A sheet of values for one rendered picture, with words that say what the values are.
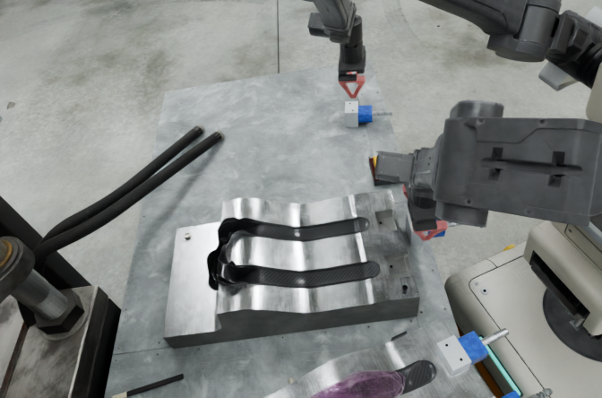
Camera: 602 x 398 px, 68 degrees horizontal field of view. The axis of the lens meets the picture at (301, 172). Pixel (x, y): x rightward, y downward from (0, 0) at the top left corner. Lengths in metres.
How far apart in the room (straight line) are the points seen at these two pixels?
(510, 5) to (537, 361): 1.07
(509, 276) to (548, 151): 1.29
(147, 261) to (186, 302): 0.21
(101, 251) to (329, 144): 1.41
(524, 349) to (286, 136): 0.94
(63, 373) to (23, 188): 1.88
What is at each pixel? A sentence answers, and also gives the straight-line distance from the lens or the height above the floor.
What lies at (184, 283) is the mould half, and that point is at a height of 0.86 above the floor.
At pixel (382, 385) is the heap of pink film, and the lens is 0.81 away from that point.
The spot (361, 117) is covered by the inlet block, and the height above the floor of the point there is 0.83.
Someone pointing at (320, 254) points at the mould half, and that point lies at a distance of 0.94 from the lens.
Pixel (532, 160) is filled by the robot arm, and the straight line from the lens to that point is 0.38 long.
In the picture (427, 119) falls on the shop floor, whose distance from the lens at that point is 2.51.
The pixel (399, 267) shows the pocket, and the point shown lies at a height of 0.86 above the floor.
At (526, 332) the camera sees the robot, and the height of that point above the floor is 0.28.
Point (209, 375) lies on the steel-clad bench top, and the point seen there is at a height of 0.80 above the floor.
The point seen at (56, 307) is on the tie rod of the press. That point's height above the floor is 0.86.
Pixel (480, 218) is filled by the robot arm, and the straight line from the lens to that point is 0.42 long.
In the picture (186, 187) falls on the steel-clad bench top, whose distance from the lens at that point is 1.25.
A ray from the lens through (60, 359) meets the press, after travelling 1.15.
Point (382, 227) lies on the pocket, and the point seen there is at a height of 0.86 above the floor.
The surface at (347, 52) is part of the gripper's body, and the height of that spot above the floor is 1.05.
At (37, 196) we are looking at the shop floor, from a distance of 2.79.
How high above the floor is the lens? 1.68
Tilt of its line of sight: 48 degrees down
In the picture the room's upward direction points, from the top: 11 degrees counter-clockwise
